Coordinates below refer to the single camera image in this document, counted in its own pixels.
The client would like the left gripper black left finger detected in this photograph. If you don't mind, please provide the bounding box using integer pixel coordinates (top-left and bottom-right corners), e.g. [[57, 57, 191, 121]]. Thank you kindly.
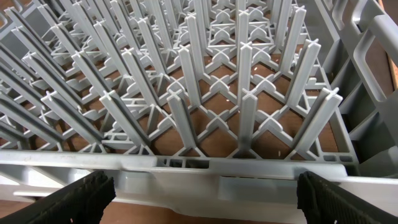
[[1, 170, 116, 224]]

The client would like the grey plastic dish rack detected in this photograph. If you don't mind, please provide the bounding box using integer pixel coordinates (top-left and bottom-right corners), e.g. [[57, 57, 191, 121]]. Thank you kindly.
[[1, 0, 397, 223]]

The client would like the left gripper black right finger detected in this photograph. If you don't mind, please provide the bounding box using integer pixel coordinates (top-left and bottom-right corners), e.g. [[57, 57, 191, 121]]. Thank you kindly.
[[297, 171, 397, 224]]

